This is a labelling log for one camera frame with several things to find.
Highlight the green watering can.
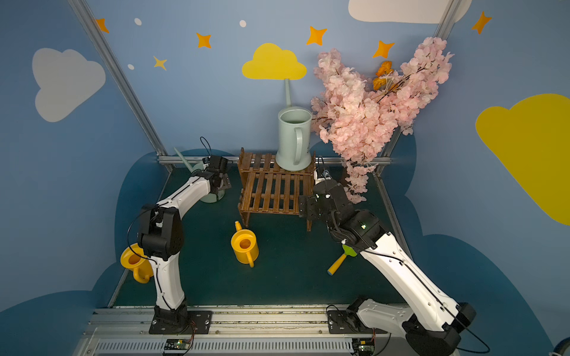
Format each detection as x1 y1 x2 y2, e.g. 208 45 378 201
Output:
174 148 225 203

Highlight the small yellow watering can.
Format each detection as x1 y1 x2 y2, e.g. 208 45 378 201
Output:
231 221 259 268

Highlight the large light blue watering can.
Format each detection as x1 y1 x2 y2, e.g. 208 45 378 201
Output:
275 80 313 171

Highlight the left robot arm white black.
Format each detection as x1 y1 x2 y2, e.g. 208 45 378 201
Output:
137 169 231 329

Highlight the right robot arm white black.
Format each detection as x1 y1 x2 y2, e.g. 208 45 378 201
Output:
300 178 476 355

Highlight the brown wooden slatted shelf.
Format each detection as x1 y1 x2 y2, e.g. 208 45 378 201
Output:
237 150 316 227

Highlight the yellow watering can at left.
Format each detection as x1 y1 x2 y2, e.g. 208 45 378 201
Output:
120 243 154 284

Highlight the green yellow toy shovel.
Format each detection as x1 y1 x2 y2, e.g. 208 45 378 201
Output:
327 245 358 276

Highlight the pink cherry blossom tree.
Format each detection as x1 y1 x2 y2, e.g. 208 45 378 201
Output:
311 37 453 203

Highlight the right circuit board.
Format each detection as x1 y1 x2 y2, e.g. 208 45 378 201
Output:
351 338 376 356

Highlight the circuit board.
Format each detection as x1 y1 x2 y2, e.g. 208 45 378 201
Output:
163 339 193 353
351 338 376 356

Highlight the left circuit board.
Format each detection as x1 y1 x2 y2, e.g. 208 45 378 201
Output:
163 339 193 353

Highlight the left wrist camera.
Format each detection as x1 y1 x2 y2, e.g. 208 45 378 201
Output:
206 155 229 174

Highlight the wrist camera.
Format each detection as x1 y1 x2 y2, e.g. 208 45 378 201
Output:
206 155 229 174
313 169 332 185

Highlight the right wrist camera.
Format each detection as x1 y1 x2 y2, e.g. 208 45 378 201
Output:
313 169 332 185

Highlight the aluminium back rail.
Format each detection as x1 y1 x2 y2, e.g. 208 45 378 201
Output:
157 153 392 166

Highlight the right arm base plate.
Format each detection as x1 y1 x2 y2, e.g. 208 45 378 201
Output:
325 309 388 335

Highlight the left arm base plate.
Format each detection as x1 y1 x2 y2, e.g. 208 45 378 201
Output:
148 309 212 335

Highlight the aluminium front rail frame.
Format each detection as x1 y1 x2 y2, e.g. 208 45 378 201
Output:
74 304 415 355

